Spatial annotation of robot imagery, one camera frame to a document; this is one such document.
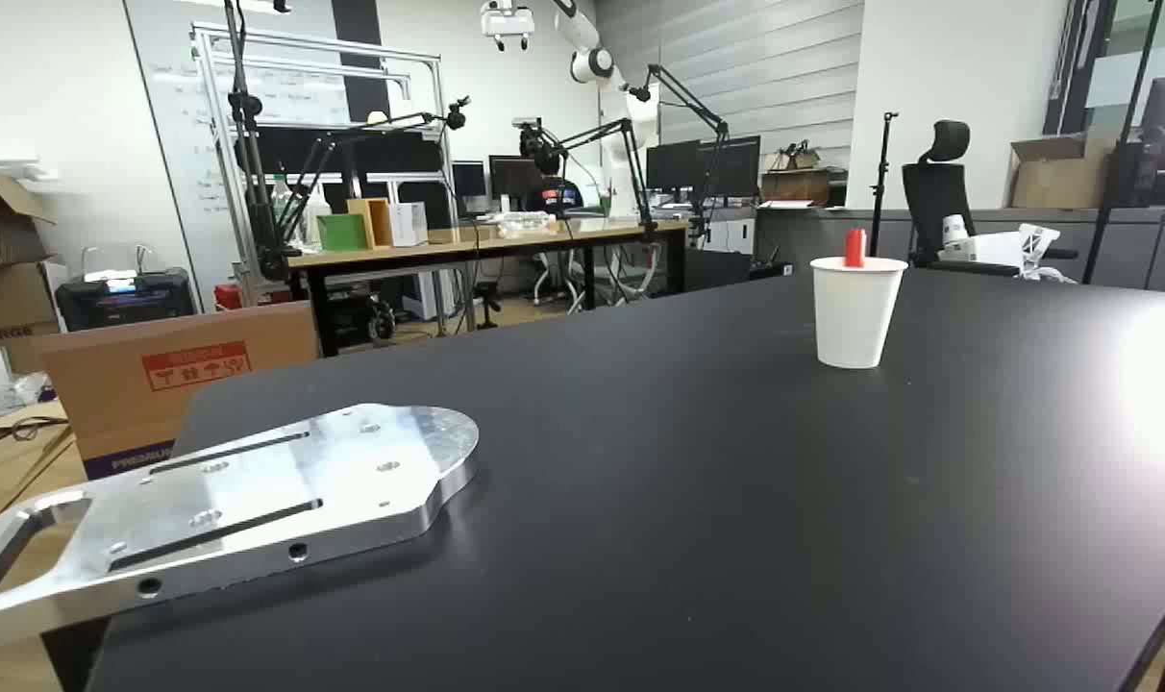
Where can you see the silver metal mounting plate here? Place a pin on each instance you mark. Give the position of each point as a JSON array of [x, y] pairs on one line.
[[245, 507]]

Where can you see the black tripod stand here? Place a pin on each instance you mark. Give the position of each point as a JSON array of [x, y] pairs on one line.
[[270, 225]]

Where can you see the white paper cup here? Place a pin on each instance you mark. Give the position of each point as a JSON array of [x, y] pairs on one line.
[[855, 310]]

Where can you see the black computer monitor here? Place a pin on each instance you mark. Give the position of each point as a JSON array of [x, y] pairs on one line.
[[726, 165]]

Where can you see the cardboard box on cabinet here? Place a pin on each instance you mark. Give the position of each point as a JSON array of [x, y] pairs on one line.
[[1059, 175]]

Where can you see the stacked cardboard boxes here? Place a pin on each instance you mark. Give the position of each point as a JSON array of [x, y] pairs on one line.
[[22, 258]]

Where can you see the cardboard box with red label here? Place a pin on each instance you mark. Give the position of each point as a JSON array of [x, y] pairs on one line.
[[127, 386]]

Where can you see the green box on desk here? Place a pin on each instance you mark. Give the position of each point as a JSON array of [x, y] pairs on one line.
[[345, 233]]

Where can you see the wooden workbench desk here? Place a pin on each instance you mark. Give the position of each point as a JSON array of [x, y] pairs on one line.
[[477, 245]]

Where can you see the red marker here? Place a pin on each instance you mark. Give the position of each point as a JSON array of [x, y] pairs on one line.
[[855, 249]]

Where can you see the black office chair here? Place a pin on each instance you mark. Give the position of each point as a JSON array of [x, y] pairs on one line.
[[936, 190]]

